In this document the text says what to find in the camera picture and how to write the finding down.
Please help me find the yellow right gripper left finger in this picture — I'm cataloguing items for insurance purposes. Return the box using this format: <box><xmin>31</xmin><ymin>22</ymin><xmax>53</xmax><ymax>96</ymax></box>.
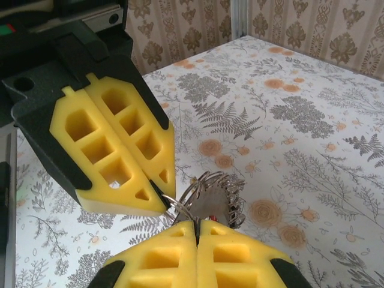
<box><xmin>86</xmin><ymin>220</ymin><xmax>199</xmax><ymax>288</ymax></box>

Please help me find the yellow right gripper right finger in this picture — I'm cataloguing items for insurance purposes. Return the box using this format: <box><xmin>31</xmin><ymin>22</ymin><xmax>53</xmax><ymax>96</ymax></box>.
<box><xmin>197</xmin><ymin>218</ymin><xmax>314</xmax><ymax>288</ymax></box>

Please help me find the floral patterned table cover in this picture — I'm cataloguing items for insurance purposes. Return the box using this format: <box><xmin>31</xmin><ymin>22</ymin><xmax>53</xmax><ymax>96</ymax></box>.
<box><xmin>0</xmin><ymin>34</ymin><xmax>384</xmax><ymax>288</ymax></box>

